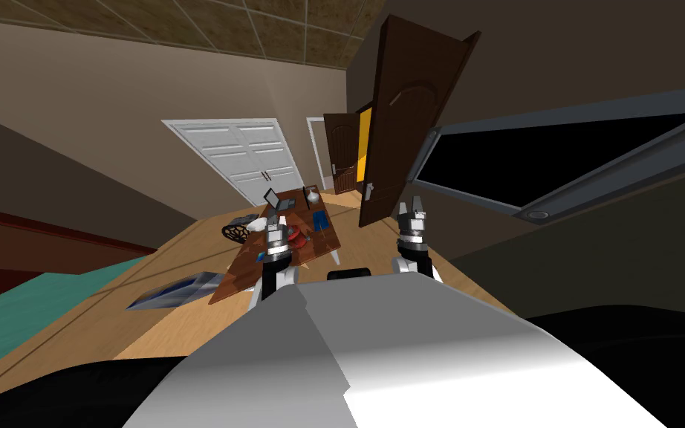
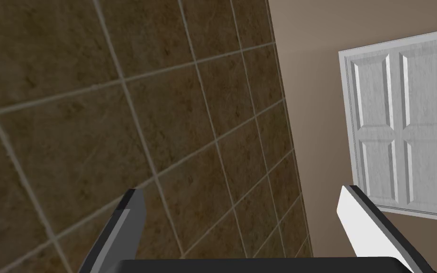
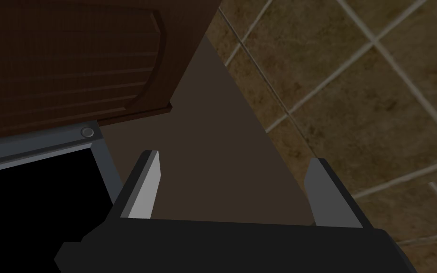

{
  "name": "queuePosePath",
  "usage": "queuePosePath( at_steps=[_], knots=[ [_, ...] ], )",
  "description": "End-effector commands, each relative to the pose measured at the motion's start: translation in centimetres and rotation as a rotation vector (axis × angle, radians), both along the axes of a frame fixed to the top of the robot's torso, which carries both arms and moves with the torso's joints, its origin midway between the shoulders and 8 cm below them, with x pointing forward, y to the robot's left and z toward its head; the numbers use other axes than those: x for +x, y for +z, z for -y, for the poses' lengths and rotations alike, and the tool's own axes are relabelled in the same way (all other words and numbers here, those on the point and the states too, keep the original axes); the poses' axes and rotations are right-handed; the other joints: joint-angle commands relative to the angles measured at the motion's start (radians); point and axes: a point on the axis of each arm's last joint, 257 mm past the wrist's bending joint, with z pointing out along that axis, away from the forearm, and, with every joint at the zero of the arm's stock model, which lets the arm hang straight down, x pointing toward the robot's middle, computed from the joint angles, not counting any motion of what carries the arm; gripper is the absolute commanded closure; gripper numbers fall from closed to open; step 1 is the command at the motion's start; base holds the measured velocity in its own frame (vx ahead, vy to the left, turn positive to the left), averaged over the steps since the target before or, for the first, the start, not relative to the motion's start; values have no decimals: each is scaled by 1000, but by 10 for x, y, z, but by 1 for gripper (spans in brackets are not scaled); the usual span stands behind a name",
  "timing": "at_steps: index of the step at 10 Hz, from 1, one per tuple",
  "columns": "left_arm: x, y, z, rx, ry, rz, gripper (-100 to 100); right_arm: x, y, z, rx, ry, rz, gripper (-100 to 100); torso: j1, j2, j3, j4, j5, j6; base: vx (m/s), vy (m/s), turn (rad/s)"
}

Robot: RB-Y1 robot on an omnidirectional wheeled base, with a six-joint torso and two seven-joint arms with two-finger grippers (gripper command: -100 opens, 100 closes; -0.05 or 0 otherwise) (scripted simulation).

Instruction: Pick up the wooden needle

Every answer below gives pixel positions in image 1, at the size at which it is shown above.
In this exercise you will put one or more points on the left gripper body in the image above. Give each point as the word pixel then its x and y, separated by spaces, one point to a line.
pixel 278 235

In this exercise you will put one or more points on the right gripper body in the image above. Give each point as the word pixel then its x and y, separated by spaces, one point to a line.
pixel 412 226

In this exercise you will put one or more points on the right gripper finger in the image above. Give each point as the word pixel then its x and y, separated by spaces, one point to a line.
pixel 418 205
pixel 404 209

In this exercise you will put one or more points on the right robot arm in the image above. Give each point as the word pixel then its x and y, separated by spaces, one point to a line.
pixel 415 257

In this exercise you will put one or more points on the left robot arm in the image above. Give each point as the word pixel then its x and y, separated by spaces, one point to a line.
pixel 272 279

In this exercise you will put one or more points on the brown wooden table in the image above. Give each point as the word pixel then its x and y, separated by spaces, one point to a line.
pixel 319 246

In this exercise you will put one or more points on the white double door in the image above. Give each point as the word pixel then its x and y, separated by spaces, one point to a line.
pixel 247 154

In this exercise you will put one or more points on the brown arched door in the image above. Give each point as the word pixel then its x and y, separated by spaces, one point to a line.
pixel 342 151

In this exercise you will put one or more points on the dark brown door leaf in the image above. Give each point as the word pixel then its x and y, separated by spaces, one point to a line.
pixel 414 119

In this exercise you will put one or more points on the grey blue floor mat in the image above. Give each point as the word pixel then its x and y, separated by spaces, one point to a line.
pixel 179 290

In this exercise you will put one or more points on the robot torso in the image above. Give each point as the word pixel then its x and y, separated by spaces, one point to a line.
pixel 390 351

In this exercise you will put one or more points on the dark red furniture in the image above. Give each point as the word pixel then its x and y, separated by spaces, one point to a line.
pixel 27 244

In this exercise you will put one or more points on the teal rug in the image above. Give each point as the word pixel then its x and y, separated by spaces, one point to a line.
pixel 27 315

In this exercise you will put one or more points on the black screen with grey frame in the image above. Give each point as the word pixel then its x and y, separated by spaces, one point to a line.
pixel 556 154

